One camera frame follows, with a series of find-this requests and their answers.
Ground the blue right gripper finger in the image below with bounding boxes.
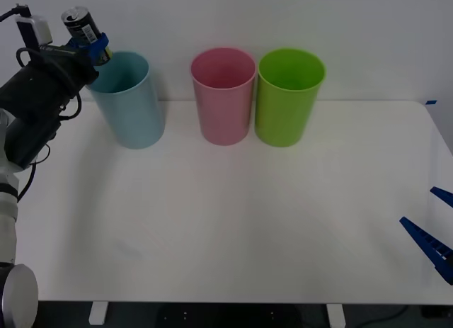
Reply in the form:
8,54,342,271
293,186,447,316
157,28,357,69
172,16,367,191
429,186,453,208
399,216,453,286

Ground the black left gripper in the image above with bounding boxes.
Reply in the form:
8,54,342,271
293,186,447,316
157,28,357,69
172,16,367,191
27,32,110,96

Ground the silver and black drink can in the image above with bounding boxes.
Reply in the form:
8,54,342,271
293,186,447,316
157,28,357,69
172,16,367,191
61,6,115,67

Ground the black box under table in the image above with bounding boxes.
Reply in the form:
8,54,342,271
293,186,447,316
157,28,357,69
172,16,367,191
420,305,453,321

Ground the pale blue plastic bin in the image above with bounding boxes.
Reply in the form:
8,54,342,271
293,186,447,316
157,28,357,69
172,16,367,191
84,50,166,151

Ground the white table leg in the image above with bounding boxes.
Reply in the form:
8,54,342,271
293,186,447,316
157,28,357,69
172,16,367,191
88,301,109,326
325,302,346,328

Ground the pink plastic bin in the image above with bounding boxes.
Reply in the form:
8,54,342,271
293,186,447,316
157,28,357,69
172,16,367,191
190,46,257,147

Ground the green plastic bin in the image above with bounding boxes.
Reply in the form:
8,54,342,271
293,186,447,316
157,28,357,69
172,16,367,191
253,47,327,148

